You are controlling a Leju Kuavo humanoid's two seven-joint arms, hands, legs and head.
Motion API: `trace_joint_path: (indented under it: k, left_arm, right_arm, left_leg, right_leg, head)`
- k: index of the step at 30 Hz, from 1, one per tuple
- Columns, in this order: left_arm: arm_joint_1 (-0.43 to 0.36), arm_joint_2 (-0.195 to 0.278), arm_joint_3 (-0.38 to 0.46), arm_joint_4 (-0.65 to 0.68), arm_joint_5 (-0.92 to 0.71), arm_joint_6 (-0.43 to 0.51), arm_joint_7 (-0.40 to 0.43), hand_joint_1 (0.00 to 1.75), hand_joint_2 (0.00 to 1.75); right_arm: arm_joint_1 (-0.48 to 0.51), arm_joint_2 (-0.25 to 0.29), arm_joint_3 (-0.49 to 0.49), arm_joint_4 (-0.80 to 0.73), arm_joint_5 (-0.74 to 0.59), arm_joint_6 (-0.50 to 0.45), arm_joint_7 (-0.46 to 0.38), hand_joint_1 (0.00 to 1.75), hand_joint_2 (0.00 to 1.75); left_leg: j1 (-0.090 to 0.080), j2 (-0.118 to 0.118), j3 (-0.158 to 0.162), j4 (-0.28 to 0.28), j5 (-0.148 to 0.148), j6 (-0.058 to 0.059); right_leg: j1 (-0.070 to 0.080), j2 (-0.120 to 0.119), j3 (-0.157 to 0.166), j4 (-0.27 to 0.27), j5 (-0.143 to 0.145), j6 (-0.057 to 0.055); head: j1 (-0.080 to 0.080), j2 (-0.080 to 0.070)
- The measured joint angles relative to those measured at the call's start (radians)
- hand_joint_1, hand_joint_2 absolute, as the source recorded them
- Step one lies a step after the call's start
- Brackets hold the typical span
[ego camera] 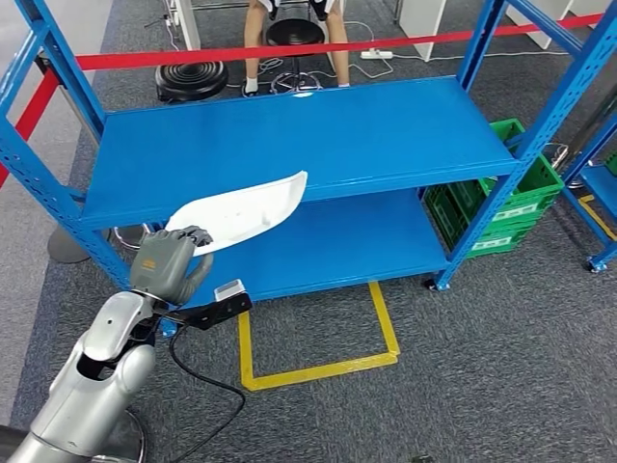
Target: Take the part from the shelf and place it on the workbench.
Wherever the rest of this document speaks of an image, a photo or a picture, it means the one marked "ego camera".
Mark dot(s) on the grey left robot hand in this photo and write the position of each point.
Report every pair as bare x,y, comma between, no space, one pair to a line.
159,265

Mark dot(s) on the white curved plastic part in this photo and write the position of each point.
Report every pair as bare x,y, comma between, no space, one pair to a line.
250,211

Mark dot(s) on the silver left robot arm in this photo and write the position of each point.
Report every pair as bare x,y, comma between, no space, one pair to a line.
87,390

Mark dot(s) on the blue metal shelf board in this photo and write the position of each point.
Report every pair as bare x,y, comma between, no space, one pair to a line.
347,243
313,134

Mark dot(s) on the blue metal shelf rack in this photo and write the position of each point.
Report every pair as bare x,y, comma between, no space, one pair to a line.
484,38
597,182

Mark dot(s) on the yellow floor tape square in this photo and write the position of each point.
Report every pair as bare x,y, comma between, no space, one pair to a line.
244,351
597,219

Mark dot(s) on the black round stool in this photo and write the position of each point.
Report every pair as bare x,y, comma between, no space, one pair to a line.
294,32
191,80

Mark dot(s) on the long red barrier belt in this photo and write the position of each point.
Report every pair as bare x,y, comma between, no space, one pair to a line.
192,56

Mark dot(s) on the short red barrier belt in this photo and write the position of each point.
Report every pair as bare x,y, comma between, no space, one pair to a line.
34,110

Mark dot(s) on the white panel desk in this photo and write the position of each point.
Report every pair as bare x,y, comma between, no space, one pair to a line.
424,25
188,25

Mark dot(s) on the person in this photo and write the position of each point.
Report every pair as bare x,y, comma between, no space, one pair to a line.
253,45

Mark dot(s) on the white power strip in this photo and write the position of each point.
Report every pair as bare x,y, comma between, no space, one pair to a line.
376,54

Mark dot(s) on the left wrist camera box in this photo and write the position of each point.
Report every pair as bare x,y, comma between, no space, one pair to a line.
226,307

